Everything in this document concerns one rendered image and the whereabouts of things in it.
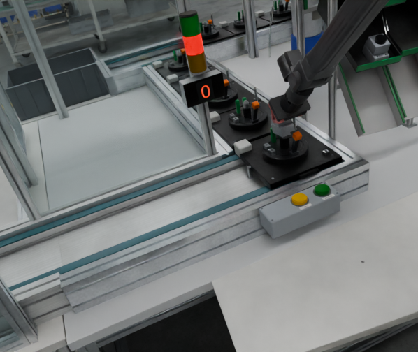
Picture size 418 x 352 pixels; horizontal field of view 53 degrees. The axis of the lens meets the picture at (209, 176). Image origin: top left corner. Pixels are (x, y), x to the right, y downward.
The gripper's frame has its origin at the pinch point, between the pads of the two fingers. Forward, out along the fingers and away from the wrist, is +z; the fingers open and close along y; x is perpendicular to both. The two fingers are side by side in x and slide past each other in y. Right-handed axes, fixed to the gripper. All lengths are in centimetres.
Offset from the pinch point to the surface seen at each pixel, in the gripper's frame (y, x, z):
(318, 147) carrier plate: -9.3, 11.6, 5.4
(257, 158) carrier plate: 8.6, 7.1, 9.3
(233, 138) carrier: 9.6, -4.3, 19.7
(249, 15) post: -42, -79, 71
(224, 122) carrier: 7.8, -13.7, 28.3
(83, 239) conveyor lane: 65, 11, 13
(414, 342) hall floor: -39, 92, 63
